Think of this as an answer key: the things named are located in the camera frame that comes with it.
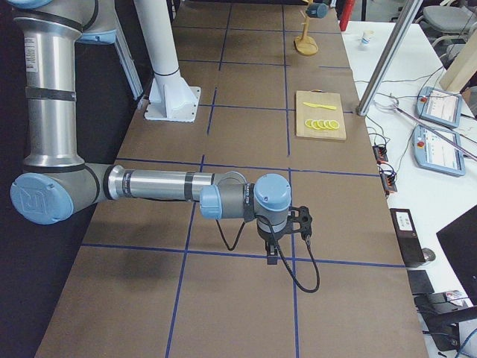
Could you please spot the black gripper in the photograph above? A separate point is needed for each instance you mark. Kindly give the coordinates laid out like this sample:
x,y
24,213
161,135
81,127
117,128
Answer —
x,y
267,236

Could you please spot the teal ribbed mug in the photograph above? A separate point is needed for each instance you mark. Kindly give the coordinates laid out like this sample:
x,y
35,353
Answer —
x,y
317,10

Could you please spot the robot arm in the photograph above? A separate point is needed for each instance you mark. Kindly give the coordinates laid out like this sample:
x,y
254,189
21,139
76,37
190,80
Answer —
x,y
57,182

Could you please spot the wooden cup storage rack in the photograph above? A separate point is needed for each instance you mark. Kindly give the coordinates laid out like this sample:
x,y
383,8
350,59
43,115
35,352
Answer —
x,y
304,44

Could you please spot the white paper cup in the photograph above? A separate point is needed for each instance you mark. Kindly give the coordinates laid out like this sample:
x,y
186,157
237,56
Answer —
x,y
366,37

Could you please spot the orange black connector hub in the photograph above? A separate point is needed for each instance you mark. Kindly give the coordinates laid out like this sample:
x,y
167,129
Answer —
x,y
380,153
388,179

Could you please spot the black box with label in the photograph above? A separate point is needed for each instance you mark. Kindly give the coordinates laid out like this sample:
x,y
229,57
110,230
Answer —
x,y
407,237

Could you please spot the bamboo cutting board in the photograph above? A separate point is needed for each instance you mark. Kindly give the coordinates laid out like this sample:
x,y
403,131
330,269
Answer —
x,y
313,122

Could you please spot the wooden knife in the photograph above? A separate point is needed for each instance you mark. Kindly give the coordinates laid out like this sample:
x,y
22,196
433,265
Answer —
x,y
323,106

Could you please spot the black monitor corner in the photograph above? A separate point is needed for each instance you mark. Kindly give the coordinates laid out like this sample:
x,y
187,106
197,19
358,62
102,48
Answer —
x,y
458,241

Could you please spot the teach pendant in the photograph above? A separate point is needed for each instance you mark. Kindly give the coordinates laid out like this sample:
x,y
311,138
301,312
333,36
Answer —
x,y
433,153
439,106

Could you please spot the red fire extinguisher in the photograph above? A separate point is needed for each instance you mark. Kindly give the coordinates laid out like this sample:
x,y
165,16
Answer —
x,y
346,14

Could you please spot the grey office chair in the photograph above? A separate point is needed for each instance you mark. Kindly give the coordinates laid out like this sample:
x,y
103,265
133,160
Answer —
x,y
453,23

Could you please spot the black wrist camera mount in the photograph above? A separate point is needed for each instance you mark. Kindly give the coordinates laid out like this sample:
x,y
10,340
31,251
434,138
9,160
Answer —
x,y
300,221

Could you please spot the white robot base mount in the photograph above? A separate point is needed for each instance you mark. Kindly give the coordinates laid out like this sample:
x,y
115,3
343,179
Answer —
x,y
171,98

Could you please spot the aluminium frame post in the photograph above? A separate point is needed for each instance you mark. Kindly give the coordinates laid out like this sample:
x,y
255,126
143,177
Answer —
x,y
401,27

